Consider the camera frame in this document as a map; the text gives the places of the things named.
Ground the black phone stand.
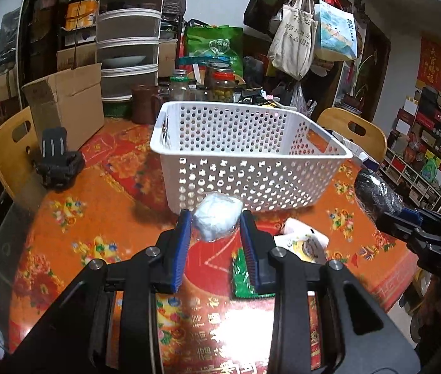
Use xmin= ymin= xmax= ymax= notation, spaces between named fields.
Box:
xmin=35 ymin=127 xmax=85 ymax=191

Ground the left wooden chair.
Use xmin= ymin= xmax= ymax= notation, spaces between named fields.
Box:
xmin=0 ymin=107 xmax=41 ymax=200

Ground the green crinkly plastic bag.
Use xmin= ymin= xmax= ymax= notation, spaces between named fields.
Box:
xmin=231 ymin=247 xmax=275 ymax=300

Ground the brown cardboard box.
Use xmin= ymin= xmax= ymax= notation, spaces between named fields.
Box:
xmin=22 ymin=63 xmax=104 ymax=151

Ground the white blue paper bag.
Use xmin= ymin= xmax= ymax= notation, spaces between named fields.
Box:
xmin=332 ymin=131 xmax=379 ymax=171

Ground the small white soft pack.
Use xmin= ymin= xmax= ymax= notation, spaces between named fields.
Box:
xmin=193 ymin=193 xmax=244 ymax=243

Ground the green lid glass jar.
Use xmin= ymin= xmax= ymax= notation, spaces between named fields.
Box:
xmin=170 ymin=74 xmax=191 ymax=101

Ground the beige canvas tote bag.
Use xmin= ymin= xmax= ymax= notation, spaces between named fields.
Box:
xmin=268 ymin=0 xmax=318 ymax=81

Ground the red lid olive jar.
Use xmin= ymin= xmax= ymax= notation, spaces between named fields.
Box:
xmin=212 ymin=71 xmax=237 ymax=103

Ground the wooden chair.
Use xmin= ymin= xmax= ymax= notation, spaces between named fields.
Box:
xmin=318 ymin=107 xmax=387 ymax=163
xmin=0 ymin=107 xmax=41 ymax=200

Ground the white stacked drawer tower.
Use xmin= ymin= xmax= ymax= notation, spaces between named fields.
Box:
xmin=95 ymin=0 xmax=163 ymax=103

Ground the red wall banner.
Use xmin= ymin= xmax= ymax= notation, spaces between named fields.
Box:
xmin=416 ymin=35 xmax=441 ymax=93

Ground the right wooden chair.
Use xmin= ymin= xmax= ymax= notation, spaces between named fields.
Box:
xmin=318 ymin=107 xmax=387 ymax=163

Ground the green shopping bag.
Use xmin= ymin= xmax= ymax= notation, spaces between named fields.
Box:
xmin=185 ymin=25 xmax=243 ymax=77

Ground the black soft bundle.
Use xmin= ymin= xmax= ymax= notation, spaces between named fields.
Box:
xmin=354 ymin=169 xmax=404 ymax=222

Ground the blue illustrated paper bag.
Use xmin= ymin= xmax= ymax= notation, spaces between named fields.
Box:
xmin=315 ymin=0 xmax=358 ymax=62

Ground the white perforated plastic basket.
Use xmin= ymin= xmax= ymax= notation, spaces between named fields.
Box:
xmin=150 ymin=101 xmax=353 ymax=213

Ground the white shelf with boxes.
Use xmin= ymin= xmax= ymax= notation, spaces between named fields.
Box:
xmin=378 ymin=86 xmax=441 ymax=211

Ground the brown plastic mug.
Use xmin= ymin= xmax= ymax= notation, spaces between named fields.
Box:
xmin=131 ymin=85 xmax=167 ymax=125

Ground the white printed packet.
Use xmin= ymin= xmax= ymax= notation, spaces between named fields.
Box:
xmin=275 ymin=218 xmax=329 ymax=264

